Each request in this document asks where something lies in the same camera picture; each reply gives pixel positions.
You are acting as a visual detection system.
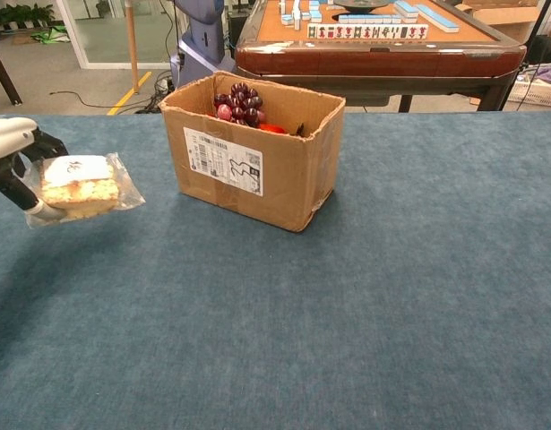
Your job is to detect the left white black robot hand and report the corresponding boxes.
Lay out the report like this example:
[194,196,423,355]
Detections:
[0,116,70,221]

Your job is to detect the transparent bag with cake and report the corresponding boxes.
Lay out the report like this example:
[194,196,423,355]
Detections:
[22,151,147,230]

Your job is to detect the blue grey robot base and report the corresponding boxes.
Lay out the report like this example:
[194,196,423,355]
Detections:
[169,0,227,89]

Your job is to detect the black slanted table leg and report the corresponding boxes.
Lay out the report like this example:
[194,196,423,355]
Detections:
[0,39,23,107]

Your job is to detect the green floor item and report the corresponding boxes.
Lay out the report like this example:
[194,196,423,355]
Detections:
[30,25,72,45]

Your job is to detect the green potted plants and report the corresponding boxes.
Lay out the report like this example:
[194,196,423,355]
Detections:
[0,3,56,29]

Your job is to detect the wooden pole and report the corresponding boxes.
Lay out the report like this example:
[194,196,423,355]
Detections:
[124,0,141,94]

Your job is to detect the purple grape bunch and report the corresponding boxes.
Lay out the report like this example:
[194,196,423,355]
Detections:
[213,82,264,128]

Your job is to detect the scattered blue mahjong tiles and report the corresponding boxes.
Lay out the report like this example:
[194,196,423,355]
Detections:
[279,0,323,30]

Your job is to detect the brown mahjong table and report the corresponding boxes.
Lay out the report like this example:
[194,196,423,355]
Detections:
[234,0,528,113]

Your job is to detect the dark round dish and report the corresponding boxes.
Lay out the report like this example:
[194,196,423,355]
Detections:
[332,0,391,13]

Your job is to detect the face-up mahjong tile row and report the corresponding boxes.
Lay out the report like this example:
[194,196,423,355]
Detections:
[306,23,430,40]

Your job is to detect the blue carpet table cover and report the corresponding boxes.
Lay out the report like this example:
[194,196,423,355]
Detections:
[0,111,551,430]

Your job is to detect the stacked blue mahjong tiles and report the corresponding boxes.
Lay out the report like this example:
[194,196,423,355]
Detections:
[393,0,420,19]

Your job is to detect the long blue mahjong tile row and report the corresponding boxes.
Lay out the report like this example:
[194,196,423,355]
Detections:
[416,3,461,33]

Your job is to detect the white plastic basket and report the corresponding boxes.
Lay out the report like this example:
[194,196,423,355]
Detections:
[506,73,551,108]

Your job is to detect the black floor cable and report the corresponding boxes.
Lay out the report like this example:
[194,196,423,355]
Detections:
[49,90,159,112]

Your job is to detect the white glass door frame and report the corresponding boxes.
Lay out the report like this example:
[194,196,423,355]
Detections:
[55,0,173,71]

